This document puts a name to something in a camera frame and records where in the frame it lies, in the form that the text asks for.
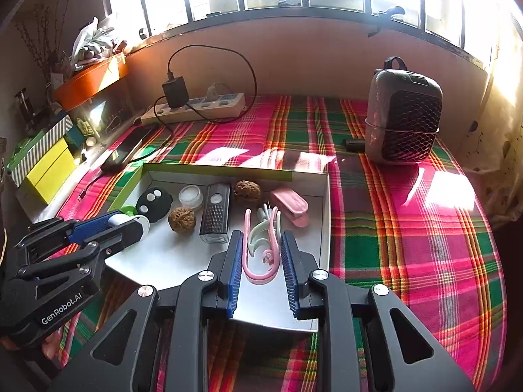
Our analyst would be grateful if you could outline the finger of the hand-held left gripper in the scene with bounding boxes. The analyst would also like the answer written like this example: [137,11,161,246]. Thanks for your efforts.
[14,211,125,263]
[16,217,144,291]

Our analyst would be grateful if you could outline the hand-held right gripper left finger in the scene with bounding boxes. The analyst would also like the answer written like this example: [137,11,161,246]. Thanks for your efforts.
[49,230,245,392]

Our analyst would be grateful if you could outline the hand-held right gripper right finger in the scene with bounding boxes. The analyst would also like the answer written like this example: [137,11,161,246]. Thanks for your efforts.
[280,231,477,392]

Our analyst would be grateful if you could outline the pink ear hook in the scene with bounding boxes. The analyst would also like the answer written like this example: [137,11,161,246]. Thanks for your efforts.
[242,206,282,284]

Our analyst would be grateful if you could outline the green and white spool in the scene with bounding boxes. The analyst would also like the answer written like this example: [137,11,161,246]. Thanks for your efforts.
[120,205,151,233]

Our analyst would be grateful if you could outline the black oval remote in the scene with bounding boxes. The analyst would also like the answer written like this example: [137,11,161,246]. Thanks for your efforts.
[136,188,172,223]

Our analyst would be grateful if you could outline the pale green ear hook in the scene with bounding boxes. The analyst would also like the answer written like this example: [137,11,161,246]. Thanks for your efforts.
[247,218,278,258]

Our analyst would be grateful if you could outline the green cardboard box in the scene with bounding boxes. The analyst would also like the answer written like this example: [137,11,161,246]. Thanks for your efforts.
[104,162,331,333]

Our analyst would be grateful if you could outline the black bike light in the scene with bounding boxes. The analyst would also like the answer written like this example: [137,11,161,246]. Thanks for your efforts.
[199,182,231,243]

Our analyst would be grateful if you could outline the brown walnut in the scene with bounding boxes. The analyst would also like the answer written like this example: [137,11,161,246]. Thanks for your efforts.
[168,207,197,235]
[233,180,262,205]

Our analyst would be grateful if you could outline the pink clip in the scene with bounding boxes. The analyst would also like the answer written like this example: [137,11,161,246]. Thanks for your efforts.
[270,187,309,228]

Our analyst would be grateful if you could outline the small clear plastic jar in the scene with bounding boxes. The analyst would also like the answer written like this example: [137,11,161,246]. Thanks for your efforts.
[178,185,204,212]

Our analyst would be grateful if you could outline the black phone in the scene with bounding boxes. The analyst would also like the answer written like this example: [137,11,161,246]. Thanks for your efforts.
[101,126,158,172]

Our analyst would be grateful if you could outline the yellow striped gift box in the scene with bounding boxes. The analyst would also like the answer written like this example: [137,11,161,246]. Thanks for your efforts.
[6,114,74,186]

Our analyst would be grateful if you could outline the plaid tablecloth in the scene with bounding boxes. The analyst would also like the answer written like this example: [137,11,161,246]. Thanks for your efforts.
[53,94,507,392]

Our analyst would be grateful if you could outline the orange planter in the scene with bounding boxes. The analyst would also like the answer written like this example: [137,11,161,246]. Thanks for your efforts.
[53,55,129,111]

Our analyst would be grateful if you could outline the black charger adapter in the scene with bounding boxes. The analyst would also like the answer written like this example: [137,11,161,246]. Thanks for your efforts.
[162,75,189,109]

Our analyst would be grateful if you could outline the white power strip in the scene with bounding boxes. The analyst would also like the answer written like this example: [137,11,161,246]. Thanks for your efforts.
[141,93,246,126]

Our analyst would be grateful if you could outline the white crumpled bag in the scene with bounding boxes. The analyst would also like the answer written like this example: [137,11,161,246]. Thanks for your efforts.
[71,16,117,64]

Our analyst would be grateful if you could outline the dried twigs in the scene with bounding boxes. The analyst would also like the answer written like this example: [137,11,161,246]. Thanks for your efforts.
[14,0,78,86]

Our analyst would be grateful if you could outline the grey mesh heater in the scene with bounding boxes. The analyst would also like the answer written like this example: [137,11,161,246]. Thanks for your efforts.
[364,56,444,165]

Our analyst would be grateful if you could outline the dotted cream curtain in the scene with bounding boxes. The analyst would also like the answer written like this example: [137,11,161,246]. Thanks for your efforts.
[462,28,523,229]

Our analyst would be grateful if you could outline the black charging cable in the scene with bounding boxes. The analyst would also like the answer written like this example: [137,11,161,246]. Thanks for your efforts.
[154,45,258,164]

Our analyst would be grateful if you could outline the black window handle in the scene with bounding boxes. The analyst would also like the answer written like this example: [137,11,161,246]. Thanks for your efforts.
[368,5,406,37]

